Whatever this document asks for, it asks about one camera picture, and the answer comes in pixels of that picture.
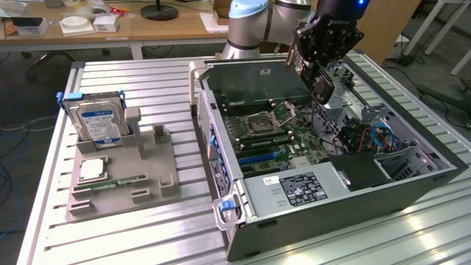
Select black stand base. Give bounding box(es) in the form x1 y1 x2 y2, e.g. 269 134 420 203
415 84 471 111

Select black chair base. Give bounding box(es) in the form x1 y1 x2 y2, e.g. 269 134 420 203
21 48 110 82

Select white labelled box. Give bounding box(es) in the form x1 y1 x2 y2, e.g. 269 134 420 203
92 15 120 33

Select green installed RAM stick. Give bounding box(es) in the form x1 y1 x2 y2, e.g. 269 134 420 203
241 135 292 151

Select brown cardboard box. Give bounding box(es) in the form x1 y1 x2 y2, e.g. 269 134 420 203
212 0 232 26

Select black open PC case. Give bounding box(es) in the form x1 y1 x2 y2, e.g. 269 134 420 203
188 54 469 263

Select metal disk bay cage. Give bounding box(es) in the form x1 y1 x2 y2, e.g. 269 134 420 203
312 56 386 133

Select grey power supply unit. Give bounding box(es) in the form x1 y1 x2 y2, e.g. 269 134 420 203
241 162 353 219

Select black round lamp base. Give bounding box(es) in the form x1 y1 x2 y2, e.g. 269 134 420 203
140 0 180 22

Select metal socket cover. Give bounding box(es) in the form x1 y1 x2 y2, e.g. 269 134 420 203
269 100 297 128

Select white box with round dish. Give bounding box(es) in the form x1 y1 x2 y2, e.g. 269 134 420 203
58 15 96 37

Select green graphics card with fan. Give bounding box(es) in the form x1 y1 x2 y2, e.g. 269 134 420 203
284 45 345 105

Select blue wire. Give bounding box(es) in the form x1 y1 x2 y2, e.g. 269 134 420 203
369 123 400 152

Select white box with black top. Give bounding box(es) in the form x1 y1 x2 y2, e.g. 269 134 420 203
9 17 50 36

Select white box with red dot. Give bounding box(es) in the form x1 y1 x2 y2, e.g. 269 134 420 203
390 34 411 60

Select green loose RAM stick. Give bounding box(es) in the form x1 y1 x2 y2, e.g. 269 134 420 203
73 173 146 194

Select blue card retainer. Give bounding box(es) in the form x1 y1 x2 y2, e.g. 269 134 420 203
206 124 232 190

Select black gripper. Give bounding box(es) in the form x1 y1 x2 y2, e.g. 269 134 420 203
292 0 370 64

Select silver CPU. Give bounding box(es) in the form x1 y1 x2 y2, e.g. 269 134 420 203
78 159 105 180

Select orange box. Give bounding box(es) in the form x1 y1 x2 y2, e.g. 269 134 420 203
0 21 17 39

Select white paper stack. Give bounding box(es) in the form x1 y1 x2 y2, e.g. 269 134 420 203
198 12 229 34

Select grey metal bracket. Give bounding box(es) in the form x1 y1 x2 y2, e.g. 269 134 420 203
373 143 420 182

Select white table frame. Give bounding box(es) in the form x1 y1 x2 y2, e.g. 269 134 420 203
403 0 471 75

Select CPU socket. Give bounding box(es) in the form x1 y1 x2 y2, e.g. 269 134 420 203
245 113 276 132

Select hard disk in blue carrier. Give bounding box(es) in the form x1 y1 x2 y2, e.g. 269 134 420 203
54 88 128 150

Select blue expansion slot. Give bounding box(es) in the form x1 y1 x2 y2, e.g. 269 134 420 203
237 151 282 166

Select black power cable bundle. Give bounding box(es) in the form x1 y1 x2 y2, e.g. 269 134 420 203
332 125 368 155

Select silver chipset heatsink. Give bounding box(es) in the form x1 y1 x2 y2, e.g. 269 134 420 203
289 156 312 168

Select green motherboard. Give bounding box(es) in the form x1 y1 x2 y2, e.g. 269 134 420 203
216 93 333 179

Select wooden desk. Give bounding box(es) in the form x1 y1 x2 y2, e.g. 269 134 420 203
0 0 230 60

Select wooden cabinet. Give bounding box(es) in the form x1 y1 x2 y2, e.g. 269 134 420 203
345 0 423 64

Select grey parts rack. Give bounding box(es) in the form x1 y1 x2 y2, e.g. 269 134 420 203
65 106 181 223

